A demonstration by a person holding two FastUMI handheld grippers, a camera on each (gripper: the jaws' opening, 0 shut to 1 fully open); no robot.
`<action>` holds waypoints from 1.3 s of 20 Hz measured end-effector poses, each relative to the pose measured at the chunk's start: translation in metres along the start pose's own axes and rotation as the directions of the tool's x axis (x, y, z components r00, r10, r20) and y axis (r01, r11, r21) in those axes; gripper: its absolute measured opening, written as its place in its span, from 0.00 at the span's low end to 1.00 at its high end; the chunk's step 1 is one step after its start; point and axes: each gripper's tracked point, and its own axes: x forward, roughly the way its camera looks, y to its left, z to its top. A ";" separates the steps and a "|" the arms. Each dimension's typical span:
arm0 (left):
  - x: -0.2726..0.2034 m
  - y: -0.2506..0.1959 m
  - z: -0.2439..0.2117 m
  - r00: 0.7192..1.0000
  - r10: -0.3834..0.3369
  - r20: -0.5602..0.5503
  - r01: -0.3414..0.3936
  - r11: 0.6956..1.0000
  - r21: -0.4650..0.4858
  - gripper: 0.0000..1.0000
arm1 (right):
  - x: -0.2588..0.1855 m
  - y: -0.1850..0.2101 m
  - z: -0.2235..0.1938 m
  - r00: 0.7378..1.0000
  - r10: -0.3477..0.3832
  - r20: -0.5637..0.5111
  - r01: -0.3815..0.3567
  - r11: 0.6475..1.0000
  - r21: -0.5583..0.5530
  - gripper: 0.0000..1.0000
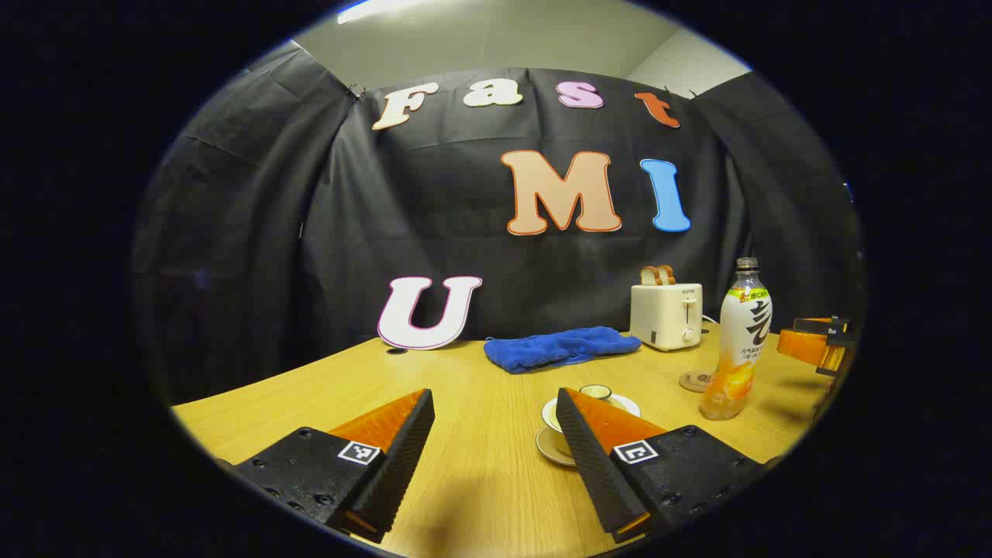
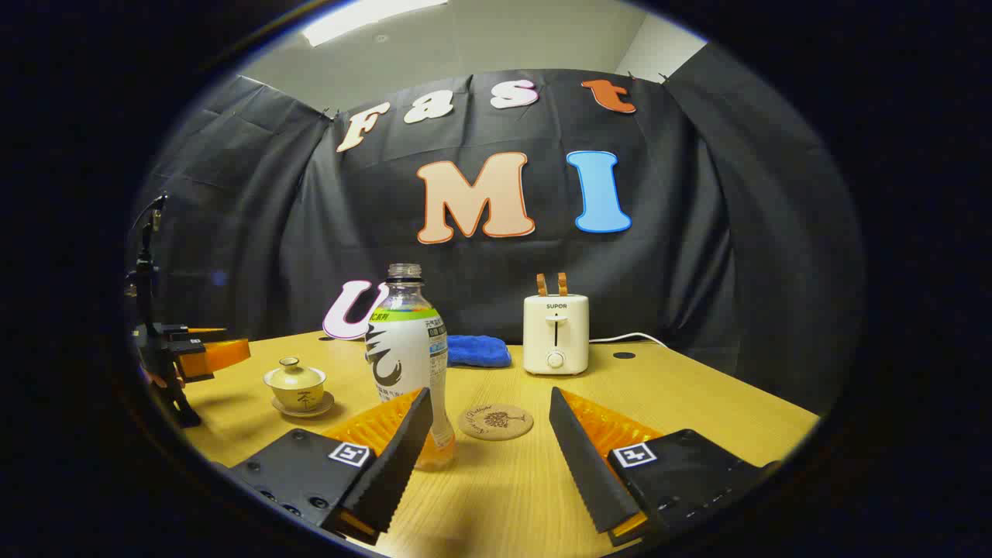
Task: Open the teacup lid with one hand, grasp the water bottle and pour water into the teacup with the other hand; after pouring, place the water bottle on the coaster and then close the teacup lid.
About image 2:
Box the round cork coaster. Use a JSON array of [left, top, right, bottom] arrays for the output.
[[458, 404, 534, 442]]

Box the yellow ceramic saucer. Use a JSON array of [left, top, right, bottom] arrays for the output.
[[271, 391, 336, 419]]

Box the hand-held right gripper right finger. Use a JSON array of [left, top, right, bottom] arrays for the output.
[[549, 386, 782, 547]]

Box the blue towel cloth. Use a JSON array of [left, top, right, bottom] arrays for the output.
[[446, 335, 512, 369]]

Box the yellow ceramic teacup lid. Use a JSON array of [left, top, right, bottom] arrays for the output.
[[263, 357, 327, 390]]

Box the white toaster power cable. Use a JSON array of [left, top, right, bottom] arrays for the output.
[[589, 332, 669, 349]]

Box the yellow ceramic teacup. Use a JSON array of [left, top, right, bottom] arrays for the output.
[[268, 381, 325, 412]]

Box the black backdrop cloth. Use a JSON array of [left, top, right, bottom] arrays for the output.
[[130, 43, 866, 419]]

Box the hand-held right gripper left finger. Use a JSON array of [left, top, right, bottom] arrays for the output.
[[227, 387, 434, 545]]

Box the cream white toaster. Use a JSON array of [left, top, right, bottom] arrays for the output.
[[522, 294, 590, 377]]

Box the clear plastic water bottle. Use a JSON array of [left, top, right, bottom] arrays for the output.
[[364, 263, 456, 471]]

